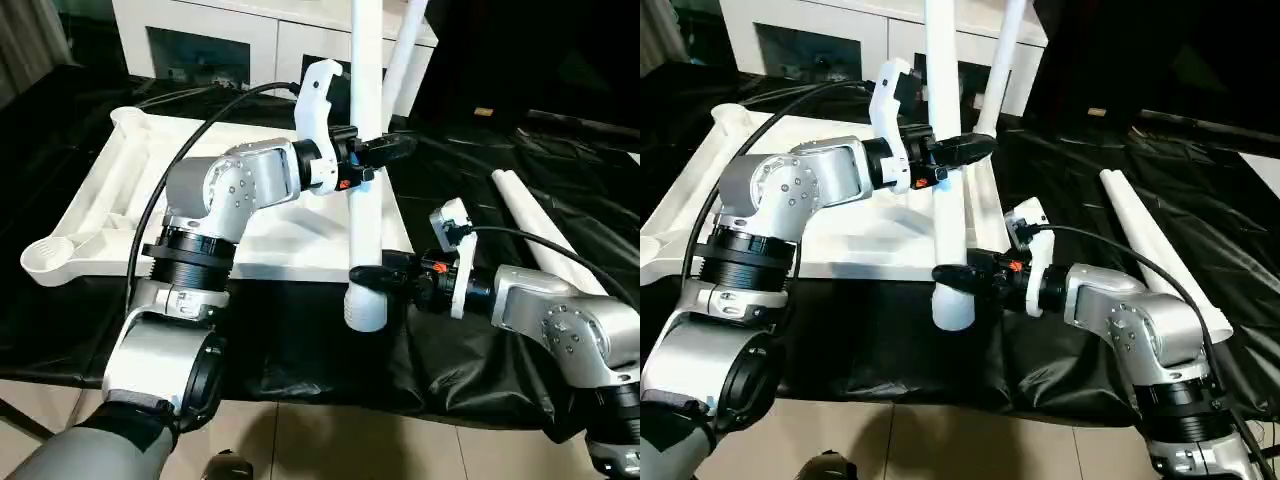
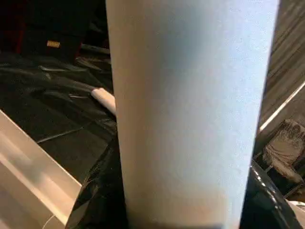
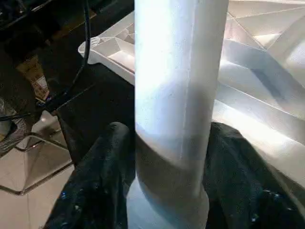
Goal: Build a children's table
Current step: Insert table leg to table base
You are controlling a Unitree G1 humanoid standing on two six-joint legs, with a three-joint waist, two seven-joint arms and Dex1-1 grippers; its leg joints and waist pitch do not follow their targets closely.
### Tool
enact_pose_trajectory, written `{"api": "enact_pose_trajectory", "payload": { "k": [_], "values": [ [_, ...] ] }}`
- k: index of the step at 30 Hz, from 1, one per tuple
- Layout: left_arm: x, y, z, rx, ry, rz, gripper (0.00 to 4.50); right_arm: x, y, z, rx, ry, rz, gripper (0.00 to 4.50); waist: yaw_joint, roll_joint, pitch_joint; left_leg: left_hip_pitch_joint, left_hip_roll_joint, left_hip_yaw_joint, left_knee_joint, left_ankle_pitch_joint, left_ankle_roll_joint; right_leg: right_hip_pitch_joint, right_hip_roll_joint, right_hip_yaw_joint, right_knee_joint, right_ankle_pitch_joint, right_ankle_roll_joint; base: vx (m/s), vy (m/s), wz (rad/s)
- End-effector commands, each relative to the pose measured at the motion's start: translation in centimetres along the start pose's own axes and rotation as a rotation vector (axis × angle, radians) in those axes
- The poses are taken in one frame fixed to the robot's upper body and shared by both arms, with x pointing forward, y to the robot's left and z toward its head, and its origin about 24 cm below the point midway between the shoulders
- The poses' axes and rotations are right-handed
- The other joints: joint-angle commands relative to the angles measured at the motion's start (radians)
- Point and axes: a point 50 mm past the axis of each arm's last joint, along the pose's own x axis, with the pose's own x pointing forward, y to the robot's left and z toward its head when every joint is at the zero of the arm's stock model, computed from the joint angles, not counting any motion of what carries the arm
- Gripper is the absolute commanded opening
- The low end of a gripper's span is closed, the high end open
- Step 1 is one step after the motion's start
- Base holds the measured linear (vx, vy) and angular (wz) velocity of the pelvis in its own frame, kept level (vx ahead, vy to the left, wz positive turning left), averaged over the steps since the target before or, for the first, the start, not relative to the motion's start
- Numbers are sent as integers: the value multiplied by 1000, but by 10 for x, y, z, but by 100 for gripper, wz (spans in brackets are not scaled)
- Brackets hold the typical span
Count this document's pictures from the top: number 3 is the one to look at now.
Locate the brown printed cardboard box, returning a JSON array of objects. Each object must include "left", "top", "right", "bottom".
[{"left": 16, "top": 54, "right": 52, "bottom": 101}]

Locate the thin black wire frame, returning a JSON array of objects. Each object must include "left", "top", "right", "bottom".
[{"left": 0, "top": 133, "right": 75, "bottom": 196}]

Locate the white plastic table leg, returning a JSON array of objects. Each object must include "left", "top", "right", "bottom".
[{"left": 126, "top": 0, "right": 229, "bottom": 229}]

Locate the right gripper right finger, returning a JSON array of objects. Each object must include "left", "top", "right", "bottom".
[{"left": 202, "top": 122, "right": 305, "bottom": 229}]

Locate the white plastic table top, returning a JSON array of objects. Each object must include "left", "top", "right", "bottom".
[{"left": 78, "top": 0, "right": 305, "bottom": 199}]

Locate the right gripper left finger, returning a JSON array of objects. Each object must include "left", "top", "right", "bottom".
[{"left": 45, "top": 122, "right": 137, "bottom": 229}]

